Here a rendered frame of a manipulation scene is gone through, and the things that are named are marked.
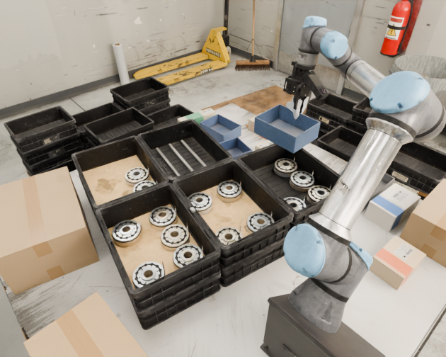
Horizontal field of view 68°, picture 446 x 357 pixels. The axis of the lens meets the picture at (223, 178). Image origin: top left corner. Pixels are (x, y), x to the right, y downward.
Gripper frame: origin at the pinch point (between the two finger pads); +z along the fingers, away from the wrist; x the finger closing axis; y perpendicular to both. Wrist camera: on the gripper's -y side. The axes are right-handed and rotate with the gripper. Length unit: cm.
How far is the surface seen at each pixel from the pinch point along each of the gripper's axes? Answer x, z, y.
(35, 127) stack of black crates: 59, 71, 183
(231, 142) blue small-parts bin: -10, 37, 45
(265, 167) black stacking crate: 0.8, 30.0, 10.8
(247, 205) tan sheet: 24.1, 32.7, -2.1
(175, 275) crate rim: 69, 28, -17
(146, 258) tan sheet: 68, 38, 2
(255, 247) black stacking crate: 38, 33, -20
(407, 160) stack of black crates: -111, 50, -15
